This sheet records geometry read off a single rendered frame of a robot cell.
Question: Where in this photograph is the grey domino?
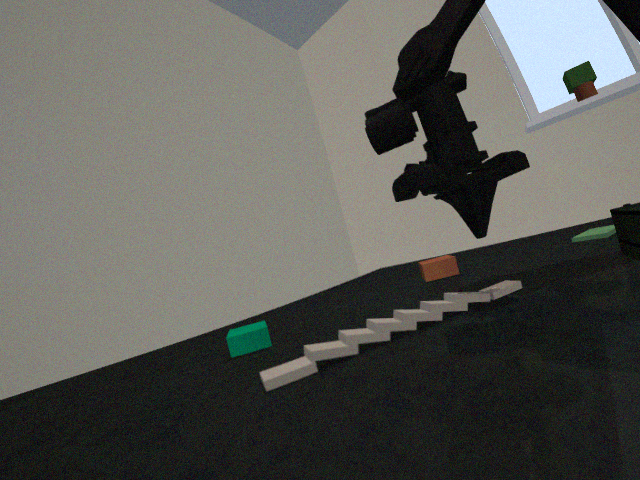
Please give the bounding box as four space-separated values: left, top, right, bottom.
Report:
393 309 443 322
444 292 491 303
366 318 417 332
259 356 318 391
420 300 468 313
478 280 522 300
338 328 391 345
304 341 358 362

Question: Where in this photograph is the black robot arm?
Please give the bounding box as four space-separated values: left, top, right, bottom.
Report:
364 0 640 155

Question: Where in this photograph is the orange-brown block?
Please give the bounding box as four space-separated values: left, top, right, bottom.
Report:
419 255 460 282

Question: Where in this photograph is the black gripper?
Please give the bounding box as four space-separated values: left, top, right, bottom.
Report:
392 115 530 239

